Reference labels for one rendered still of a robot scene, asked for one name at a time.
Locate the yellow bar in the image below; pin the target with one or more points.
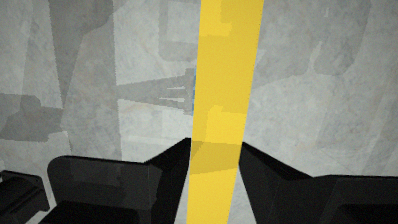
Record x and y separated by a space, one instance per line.
227 47

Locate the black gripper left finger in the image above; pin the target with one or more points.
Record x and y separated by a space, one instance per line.
152 188

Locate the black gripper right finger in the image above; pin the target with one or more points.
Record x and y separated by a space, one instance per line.
280 194

